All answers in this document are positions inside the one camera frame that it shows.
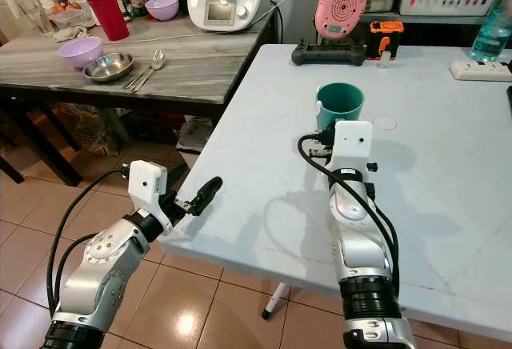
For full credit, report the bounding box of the teal plastic cup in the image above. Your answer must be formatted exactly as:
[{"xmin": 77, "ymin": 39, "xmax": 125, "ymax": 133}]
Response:
[{"xmin": 314, "ymin": 82, "xmax": 366, "ymax": 132}]

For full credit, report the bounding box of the folded newspaper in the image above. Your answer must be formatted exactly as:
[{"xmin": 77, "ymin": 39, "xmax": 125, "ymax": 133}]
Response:
[{"xmin": 176, "ymin": 115, "xmax": 215, "ymax": 154}]

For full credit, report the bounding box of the round white coaster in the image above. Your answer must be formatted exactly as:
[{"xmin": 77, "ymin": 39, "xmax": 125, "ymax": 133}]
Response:
[{"xmin": 374, "ymin": 116, "xmax": 398, "ymax": 131}]

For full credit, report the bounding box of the black game controller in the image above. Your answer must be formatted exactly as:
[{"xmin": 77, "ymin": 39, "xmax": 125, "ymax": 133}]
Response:
[{"xmin": 291, "ymin": 40, "xmax": 368, "ymax": 67}]

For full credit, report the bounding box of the plastic bag under table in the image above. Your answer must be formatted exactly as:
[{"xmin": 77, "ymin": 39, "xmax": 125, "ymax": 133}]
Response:
[{"xmin": 70, "ymin": 102, "xmax": 135, "ymax": 156}]

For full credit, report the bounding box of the metal spoon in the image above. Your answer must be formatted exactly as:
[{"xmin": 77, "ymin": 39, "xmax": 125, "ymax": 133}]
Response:
[
  {"xmin": 124, "ymin": 50, "xmax": 166, "ymax": 90},
  {"xmin": 133, "ymin": 58, "xmax": 168, "ymax": 94}
]

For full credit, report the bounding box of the dark wooden table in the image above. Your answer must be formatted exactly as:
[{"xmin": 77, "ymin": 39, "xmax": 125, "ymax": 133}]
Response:
[{"xmin": 0, "ymin": 14, "xmax": 281, "ymax": 186}]

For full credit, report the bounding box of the orange and black device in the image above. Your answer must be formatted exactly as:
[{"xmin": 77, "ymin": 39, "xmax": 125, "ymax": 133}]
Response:
[{"xmin": 368, "ymin": 20, "xmax": 406, "ymax": 60}]

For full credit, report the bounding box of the stainless steel bowl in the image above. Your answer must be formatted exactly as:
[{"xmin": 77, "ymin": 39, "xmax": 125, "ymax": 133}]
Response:
[{"xmin": 83, "ymin": 51, "xmax": 136, "ymax": 85}]

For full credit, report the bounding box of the white table leg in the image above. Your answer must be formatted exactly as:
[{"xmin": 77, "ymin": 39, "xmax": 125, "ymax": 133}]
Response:
[{"xmin": 261, "ymin": 282, "xmax": 292, "ymax": 321}]

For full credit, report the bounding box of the pink round appliance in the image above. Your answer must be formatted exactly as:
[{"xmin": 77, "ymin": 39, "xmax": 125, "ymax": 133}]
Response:
[{"xmin": 314, "ymin": 0, "xmax": 370, "ymax": 42}]

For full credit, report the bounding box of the large purple plastic bowl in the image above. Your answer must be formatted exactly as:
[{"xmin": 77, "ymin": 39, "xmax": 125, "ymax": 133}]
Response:
[{"xmin": 57, "ymin": 36, "xmax": 106, "ymax": 71}]

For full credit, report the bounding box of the small purple plastic bowl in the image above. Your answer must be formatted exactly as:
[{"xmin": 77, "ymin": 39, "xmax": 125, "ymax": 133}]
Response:
[{"xmin": 145, "ymin": 0, "xmax": 181, "ymax": 22}]

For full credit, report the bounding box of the white power strip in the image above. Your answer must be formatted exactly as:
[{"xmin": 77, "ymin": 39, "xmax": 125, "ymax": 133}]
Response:
[{"xmin": 450, "ymin": 60, "xmax": 512, "ymax": 83}]

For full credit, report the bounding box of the red plastic tumbler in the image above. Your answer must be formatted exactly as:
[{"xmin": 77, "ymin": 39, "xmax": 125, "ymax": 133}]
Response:
[{"xmin": 85, "ymin": 0, "xmax": 131, "ymax": 43}]

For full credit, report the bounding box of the beige cloth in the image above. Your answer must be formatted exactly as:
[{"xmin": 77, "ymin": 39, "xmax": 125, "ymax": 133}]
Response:
[{"xmin": 53, "ymin": 23, "xmax": 94, "ymax": 43}]

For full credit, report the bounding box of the green plastic bottle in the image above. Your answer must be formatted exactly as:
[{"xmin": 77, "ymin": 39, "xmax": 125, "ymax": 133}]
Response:
[{"xmin": 469, "ymin": 0, "xmax": 512, "ymax": 63}]

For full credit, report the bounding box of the glass bowl with eggs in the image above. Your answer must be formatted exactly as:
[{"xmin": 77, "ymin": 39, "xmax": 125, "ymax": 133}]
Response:
[{"xmin": 46, "ymin": 0, "xmax": 90, "ymax": 30}]

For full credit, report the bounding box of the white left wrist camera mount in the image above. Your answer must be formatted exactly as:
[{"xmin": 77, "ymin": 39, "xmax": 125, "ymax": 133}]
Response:
[{"xmin": 127, "ymin": 158, "xmax": 170, "ymax": 232}]

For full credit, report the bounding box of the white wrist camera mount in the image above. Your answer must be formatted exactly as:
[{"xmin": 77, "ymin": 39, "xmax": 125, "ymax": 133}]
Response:
[
  {"xmin": 331, "ymin": 118, "xmax": 379, "ymax": 175},
  {"xmin": 127, "ymin": 158, "xmax": 170, "ymax": 232}
]

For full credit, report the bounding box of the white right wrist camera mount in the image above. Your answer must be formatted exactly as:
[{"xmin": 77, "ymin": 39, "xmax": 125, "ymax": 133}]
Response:
[{"xmin": 331, "ymin": 118, "xmax": 379, "ymax": 175}]

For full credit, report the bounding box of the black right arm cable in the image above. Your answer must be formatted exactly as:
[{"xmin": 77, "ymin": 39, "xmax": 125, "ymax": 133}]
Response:
[{"xmin": 298, "ymin": 132, "xmax": 402, "ymax": 276}]

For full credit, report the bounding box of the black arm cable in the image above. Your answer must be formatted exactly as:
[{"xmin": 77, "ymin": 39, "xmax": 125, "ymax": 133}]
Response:
[
  {"xmin": 46, "ymin": 168, "xmax": 130, "ymax": 323},
  {"xmin": 298, "ymin": 132, "xmax": 402, "ymax": 276}
]

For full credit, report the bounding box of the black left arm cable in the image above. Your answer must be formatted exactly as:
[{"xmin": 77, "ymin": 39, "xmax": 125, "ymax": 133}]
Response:
[{"xmin": 46, "ymin": 168, "xmax": 130, "ymax": 323}]

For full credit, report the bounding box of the white appliance power cable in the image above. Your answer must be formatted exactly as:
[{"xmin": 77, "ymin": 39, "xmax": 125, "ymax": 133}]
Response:
[{"xmin": 256, "ymin": 0, "xmax": 321, "ymax": 23}]

